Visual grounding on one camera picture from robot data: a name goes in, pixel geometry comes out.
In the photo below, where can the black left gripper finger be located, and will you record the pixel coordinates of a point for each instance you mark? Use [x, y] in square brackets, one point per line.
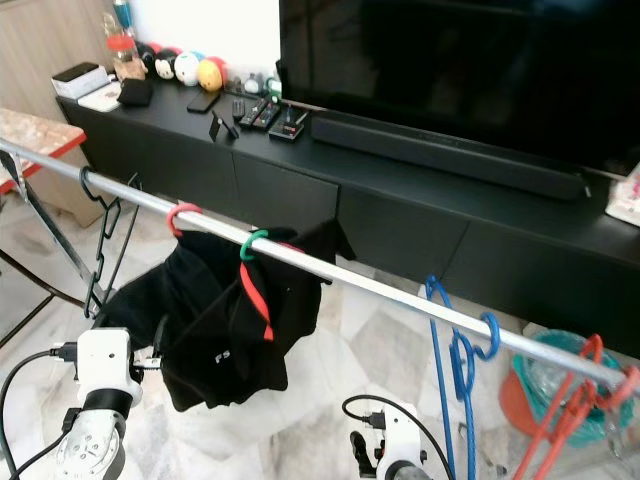
[162, 335]

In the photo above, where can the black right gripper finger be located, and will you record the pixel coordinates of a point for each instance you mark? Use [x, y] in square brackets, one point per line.
[365, 458]

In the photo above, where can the black garment with red stripe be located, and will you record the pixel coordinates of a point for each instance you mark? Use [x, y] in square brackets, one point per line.
[230, 340]

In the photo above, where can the green plastic hanger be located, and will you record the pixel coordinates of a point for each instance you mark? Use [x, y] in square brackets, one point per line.
[246, 246]

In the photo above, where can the black plastic hanger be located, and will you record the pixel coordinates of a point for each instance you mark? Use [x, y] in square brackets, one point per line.
[83, 185]

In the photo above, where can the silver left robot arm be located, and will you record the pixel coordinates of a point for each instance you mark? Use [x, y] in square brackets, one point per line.
[90, 450]

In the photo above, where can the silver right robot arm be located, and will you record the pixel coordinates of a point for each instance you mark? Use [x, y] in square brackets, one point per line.
[415, 473]

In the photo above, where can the pink plastic hanger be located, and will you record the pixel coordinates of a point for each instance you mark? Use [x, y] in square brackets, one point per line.
[173, 217]

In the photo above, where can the blue plastic hanger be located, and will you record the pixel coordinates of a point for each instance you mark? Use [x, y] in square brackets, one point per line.
[434, 310]
[496, 335]

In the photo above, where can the red plastic hanger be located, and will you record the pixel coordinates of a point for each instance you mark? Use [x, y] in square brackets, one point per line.
[560, 405]
[590, 425]

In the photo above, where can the red plastic bucket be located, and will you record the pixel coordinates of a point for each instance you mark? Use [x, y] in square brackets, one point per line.
[520, 410]

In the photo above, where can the teal plastic bin bag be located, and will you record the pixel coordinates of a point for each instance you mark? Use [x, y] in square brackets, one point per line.
[550, 375]

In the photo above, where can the small black stand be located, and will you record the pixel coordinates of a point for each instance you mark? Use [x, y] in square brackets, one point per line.
[224, 125]

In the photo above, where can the black smartphone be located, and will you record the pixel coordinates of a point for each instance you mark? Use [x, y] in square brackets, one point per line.
[204, 102]

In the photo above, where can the black remote control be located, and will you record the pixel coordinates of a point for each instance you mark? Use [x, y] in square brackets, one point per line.
[255, 114]

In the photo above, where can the small black pouch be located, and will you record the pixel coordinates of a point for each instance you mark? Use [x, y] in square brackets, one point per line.
[135, 93]

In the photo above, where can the flat white box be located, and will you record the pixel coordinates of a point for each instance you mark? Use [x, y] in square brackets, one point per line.
[102, 99]

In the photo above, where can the black box with red label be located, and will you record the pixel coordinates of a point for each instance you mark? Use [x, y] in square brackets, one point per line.
[288, 126]

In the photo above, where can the yellow and red plush ball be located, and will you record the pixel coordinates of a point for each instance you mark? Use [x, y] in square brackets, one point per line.
[212, 75]

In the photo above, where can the white and blue plush ball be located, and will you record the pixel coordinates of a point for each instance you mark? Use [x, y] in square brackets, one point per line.
[189, 70]

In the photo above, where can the white box with black lid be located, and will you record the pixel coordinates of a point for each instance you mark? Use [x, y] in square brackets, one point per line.
[80, 80]

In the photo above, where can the black mouse plush ball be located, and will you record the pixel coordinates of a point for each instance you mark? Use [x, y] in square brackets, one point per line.
[166, 65]

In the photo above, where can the glass jar with red lid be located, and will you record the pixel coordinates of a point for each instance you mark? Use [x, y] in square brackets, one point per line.
[125, 57]

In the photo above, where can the light wooden cabinet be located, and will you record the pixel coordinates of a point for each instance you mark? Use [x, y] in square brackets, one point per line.
[40, 50]

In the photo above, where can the long black soundbar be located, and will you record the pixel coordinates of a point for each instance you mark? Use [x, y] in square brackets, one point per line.
[440, 155]

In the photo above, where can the gold trophy with blue globe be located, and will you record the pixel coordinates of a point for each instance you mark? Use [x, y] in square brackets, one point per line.
[122, 15]

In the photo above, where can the white and pink tissue packet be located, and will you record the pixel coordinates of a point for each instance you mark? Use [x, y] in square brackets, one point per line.
[625, 195]

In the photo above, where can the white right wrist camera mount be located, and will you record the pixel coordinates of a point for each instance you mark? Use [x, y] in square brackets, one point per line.
[398, 435]

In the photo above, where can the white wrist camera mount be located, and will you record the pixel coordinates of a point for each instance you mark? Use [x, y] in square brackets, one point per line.
[110, 365]
[398, 435]

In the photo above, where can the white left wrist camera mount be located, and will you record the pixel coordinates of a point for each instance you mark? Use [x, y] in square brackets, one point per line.
[110, 365]

